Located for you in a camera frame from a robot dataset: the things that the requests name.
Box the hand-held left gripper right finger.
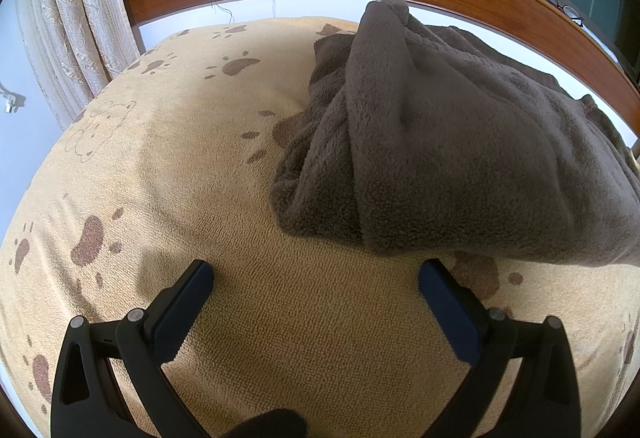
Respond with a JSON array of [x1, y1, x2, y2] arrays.
[[419, 259, 583, 438]]

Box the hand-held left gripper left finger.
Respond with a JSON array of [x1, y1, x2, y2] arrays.
[[51, 259, 215, 438]]

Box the brown fleece garment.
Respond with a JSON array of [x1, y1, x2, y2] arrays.
[[270, 0, 640, 269]]

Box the beige paw print blanket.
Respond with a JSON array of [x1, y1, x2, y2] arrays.
[[0, 17, 640, 438]]

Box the cream patterned curtain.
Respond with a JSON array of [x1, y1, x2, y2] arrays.
[[15, 0, 146, 129]]

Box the eyeglasses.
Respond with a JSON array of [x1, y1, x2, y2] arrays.
[[532, 0, 585, 25]]

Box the white wall plug with cable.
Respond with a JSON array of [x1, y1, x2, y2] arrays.
[[0, 81, 26, 115]]

